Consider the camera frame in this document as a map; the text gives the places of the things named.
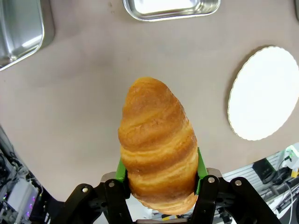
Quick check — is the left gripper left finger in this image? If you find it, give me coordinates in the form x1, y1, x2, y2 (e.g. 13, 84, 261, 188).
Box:
51, 158, 133, 224

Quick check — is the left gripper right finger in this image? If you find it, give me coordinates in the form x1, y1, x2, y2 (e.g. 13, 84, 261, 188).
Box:
190, 147, 281, 224

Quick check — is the golden brown croissant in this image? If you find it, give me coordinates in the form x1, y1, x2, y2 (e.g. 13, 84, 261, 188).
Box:
118, 77, 199, 216

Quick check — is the rectangular stainless steel container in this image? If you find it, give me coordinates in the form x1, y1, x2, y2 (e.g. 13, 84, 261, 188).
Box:
122, 0, 221, 22
0, 0, 56, 72

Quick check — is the white electronics control box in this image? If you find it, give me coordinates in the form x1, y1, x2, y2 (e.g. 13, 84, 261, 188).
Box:
6, 178, 40, 219

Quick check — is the white device green light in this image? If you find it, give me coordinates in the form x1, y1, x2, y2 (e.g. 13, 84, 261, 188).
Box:
280, 144, 299, 168

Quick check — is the white scalloped round plate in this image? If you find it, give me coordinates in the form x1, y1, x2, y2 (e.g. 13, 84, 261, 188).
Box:
228, 45, 299, 141

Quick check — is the aluminium frame rail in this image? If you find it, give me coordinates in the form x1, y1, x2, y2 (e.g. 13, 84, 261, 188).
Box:
221, 149, 299, 210

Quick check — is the black box on rail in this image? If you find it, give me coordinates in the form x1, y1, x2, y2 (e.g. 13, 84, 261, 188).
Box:
253, 158, 278, 185

